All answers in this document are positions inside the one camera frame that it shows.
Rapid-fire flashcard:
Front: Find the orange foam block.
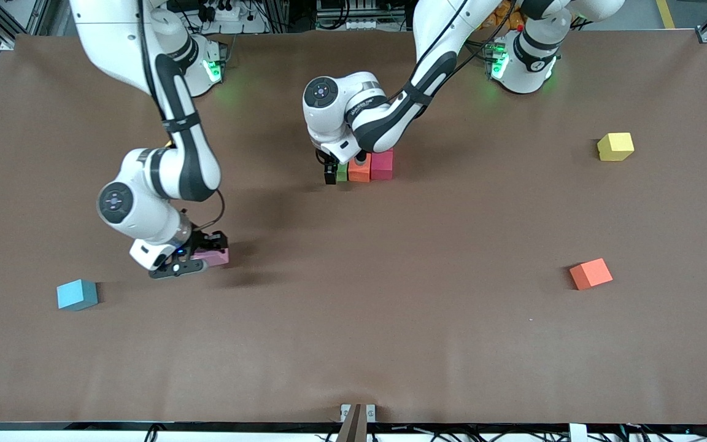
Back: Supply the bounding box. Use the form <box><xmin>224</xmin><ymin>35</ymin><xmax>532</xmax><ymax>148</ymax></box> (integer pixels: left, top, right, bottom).
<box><xmin>349</xmin><ymin>153</ymin><xmax>371</xmax><ymax>183</ymax></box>
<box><xmin>570</xmin><ymin>258</ymin><xmax>614</xmax><ymax>291</ymax></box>

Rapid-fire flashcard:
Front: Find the light pink foam block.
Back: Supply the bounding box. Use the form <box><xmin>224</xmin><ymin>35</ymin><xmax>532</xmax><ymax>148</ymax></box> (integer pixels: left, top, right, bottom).
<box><xmin>193</xmin><ymin>247</ymin><xmax>230</xmax><ymax>268</ymax></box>

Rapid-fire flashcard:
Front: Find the magenta red foam block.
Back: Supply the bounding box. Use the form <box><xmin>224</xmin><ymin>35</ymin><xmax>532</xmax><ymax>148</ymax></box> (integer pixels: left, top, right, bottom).
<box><xmin>370</xmin><ymin>149</ymin><xmax>395</xmax><ymax>181</ymax></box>

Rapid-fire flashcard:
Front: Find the cyan foam block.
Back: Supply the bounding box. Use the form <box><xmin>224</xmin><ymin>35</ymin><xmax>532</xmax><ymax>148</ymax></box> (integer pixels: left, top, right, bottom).
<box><xmin>56</xmin><ymin>279</ymin><xmax>98</xmax><ymax>312</ymax></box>

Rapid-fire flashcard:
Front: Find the table cover mat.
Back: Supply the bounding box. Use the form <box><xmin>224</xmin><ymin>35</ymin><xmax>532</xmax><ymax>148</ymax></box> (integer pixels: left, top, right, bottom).
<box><xmin>0</xmin><ymin>29</ymin><xmax>707</xmax><ymax>424</ymax></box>

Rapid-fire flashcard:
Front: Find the black equipment rack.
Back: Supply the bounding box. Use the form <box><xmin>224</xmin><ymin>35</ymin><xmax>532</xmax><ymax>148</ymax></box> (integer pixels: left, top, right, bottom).
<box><xmin>271</xmin><ymin>0</ymin><xmax>428</xmax><ymax>31</ymax></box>

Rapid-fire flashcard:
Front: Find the pile of orange objects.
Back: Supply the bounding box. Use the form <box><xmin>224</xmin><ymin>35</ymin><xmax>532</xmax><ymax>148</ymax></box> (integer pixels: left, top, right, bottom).
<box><xmin>479</xmin><ymin>0</ymin><xmax>529</xmax><ymax>33</ymax></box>

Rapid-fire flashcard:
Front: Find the yellow foam block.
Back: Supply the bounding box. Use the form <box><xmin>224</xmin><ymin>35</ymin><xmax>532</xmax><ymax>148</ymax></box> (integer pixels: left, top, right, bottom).
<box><xmin>597</xmin><ymin>132</ymin><xmax>635</xmax><ymax>162</ymax></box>

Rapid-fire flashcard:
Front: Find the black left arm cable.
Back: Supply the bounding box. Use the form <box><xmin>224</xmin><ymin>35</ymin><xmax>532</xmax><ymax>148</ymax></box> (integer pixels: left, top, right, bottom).
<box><xmin>314</xmin><ymin>0</ymin><xmax>517</xmax><ymax>169</ymax></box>

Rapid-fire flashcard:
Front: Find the camera mount post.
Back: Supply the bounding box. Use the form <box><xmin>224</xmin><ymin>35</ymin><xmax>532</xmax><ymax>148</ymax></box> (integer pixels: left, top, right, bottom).
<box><xmin>336</xmin><ymin>403</ymin><xmax>377</xmax><ymax>442</ymax></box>

